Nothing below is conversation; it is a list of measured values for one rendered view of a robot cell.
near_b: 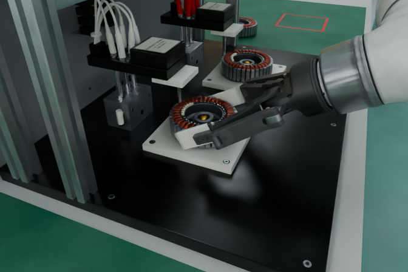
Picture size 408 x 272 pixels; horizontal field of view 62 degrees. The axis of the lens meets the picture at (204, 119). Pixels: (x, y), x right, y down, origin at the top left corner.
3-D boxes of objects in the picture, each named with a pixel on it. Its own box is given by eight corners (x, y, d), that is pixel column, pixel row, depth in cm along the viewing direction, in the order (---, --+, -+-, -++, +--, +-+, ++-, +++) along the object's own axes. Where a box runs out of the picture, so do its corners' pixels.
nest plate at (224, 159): (258, 122, 62) (258, 116, 61) (231, 175, 50) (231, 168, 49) (183, 106, 66) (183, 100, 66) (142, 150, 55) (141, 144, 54)
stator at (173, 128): (245, 119, 60) (246, 101, 58) (223, 157, 51) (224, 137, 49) (187, 107, 64) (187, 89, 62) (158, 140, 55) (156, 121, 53)
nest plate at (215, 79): (285, 70, 80) (286, 65, 80) (270, 99, 69) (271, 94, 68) (225, 60, 85) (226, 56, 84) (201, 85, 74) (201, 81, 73)
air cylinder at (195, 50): (203, 63, 84) (203, 41, 81) (190, 75, 78) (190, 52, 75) (184, 60, 85) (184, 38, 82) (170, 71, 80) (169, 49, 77)
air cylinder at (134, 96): (153, 110, 65) (151, 84, 62) (132, 131, 59) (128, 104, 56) (130, 105, 67) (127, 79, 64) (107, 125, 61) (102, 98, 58)
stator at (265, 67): (273, 65, 80) (275, 50, 78) (269, 87, 71) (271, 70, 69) (226, 61, 82) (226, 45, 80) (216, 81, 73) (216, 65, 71)
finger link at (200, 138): (227, 134, 48) (220, 146, 46) (199, 141, 51) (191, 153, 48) (223, 125, 47) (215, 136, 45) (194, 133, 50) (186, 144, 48)
